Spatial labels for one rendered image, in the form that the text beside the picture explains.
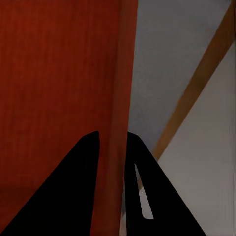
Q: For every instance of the storage box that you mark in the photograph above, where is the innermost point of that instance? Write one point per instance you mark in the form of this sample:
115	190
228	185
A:
66	70

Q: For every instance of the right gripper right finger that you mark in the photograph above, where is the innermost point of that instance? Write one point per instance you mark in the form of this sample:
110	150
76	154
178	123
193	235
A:
171	217

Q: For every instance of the door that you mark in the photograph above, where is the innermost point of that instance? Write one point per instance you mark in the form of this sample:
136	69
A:
219	45

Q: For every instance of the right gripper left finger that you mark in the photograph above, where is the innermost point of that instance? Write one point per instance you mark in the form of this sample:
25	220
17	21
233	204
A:
63	205

